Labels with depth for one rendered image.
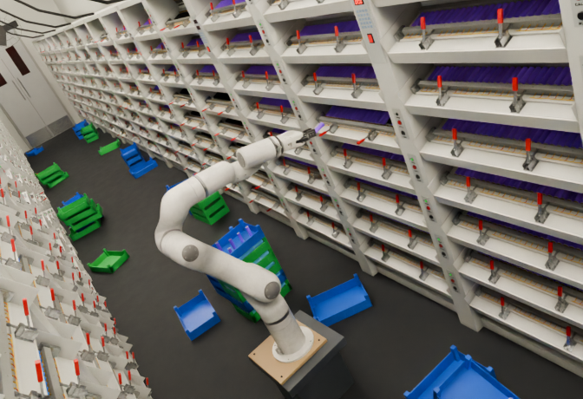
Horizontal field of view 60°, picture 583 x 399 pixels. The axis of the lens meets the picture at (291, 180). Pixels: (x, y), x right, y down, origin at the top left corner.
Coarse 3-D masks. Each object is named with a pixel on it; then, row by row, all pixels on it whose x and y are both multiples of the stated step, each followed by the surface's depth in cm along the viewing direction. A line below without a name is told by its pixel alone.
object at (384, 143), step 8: (320, 112) 241; (312, 120) 240; (312, 128) 240; (328, 128) 232; (320, 136) 239; (328, 136) 232; (336, 136) 225; (344, 136) 219; (352, 136) 215; (360, 136) 212; (384, 136) 201; (352, 144) 220; (360, 144) 214; (368, 144) 208; (376, 144) 203; (384, 144) 198; (392, 144) 195; (392, 152) 198; (400, 152) 193
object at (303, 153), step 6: (264, 132) 307; (270, 132) 291; (276, 132) 301; (282, 132) 296; (258, 138) 306; (264, 138) 307; (306, 144) 270; (288, 150) 281; (294, 150) 277; (300, 150) 271; (306, 150) 269; (288, 156) 283; (294, 156) 275; (300, 156) 268; (306, 156) 265; (312, 156) 255; (306, 162) 269; (312, 162) 261
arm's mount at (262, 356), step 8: (296, 320) 230; (320, 336) 215; (264, 344) 225; (272, 344) 222; (320, 344) 211; (256, 352) 222; (264, 352) 220; (312, 352) 209; (256, 360) 218; (264, 360) 216; (272, 360) 214; (304, 360) 207; (264, 368) 213; (272, 368) 211; (280, 368) 209; (288, 368) 207; (296, 368) 205; (272, 376) 207; (280, 376) 204; (288, 376) 204; (280, 384) 203
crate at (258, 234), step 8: (240, 224) 294; (248, 224) 290; (232, 232) 292; (240, 232) 296; (256, 232) 278; (224, 240) 290; (248, 240) 276; (256, 240) 279; (216, 248) 287; (224, 248) 288; (232, 248) 284; (240, 248) 273; (248, 248) 276; (240, 256) 274
